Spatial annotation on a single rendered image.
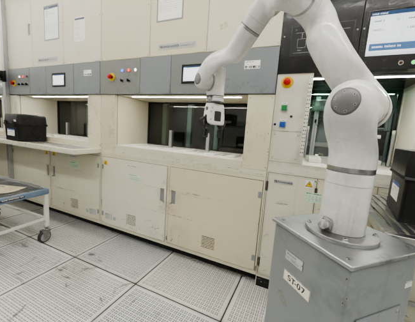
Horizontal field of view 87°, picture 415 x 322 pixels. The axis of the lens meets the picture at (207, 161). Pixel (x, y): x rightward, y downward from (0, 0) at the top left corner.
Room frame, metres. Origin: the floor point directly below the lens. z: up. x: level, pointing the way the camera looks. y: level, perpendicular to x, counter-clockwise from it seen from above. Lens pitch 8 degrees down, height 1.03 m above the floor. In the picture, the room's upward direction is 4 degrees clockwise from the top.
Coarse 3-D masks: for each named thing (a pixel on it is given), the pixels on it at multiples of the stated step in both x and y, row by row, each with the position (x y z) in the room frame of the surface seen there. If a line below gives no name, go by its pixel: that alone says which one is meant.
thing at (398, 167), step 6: (396, 150) 0.93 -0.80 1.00; (402, 150) 0.84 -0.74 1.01; (408, 150) 0.77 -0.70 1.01; (414, 150) 0.82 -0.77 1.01; (396, 156) 0.91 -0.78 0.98; (402, 156) 0.82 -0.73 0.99; (408, 156) 0.75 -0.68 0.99; (414, 156) 0.73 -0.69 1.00; (396, 162) 0.89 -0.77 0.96; (402, 162) 0.80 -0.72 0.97; (408, 162) 0.74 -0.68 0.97; (414, 162) 0.73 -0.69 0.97; (396, 168) 0.87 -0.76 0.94; (402, 168) 0.79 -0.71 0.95; (408, 168) 0.74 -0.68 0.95; (414, 168) 0.73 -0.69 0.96; (396, 174) 0.83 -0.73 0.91; (402, 174) 0.77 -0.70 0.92; (408, 174) 0.74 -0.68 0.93; (414, 174) 0.73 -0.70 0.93; (414, 180) 0.72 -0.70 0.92
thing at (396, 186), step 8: (392, 176) 0.95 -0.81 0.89; (392, 184) 0.92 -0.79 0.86; (400, 184) 0.79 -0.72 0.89; (408, 184) 0.74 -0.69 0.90; (392, 192) 0.89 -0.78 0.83; (400, 192) 0.77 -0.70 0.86; (408, 192) 0.74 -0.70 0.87; (392, 200) 0.87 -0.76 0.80; (400, 200) 0.76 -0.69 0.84; (408, 200) 0.73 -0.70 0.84; (392, 208) 0.84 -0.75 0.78; (400, 208) 0.74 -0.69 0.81; (408, 208) 0.73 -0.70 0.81; (400, 216) 0.74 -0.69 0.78; (408, 216) 0.73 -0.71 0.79
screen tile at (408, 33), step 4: (408, 16) 1.15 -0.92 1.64; (412, 16) 1.14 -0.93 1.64; (408, 20) 1.15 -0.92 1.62; (412, 20) 1.14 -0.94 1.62; (404, 32) 1.15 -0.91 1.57; (408, 32) 1.15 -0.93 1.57; (412, 32) 1.14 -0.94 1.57; (404, 36) 1.15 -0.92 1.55; (408, 36) 1.14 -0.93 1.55; (412, 36) 1.14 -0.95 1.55
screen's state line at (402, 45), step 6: (396, 42) 1.16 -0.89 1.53; (402, 42) 1.15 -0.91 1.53; (408, 42) 1.14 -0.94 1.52; (414, 42) 1.13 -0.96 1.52; (372, 48) 1.20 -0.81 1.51; (378, 48) 1.19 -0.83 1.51; (384, 48) 1.18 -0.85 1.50; (390, 48) 1.17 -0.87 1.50; (396, 48) 1.16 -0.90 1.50; (402, 48) 1.15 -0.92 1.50; (408, 48) 1.14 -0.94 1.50
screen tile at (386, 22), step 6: (384, 18) 1.19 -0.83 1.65; (390, 18) 1.18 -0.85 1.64; (402, 18) 1.16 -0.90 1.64; (372, 24) 1.21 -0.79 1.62; (378, 24) 1.20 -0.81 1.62; (384, 24) 1.19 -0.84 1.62; (390, 24) 1.18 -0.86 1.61; (396, 24) 1.17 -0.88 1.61; (372, 30) 1.21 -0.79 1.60; (396, 30) 1.17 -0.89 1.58; (372, 36) 1.20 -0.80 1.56; (378, 36) 1.19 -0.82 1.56; (384, 36) 1.18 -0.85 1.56; (390, 36) 1.17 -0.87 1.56; (396, 36) 1.16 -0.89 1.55
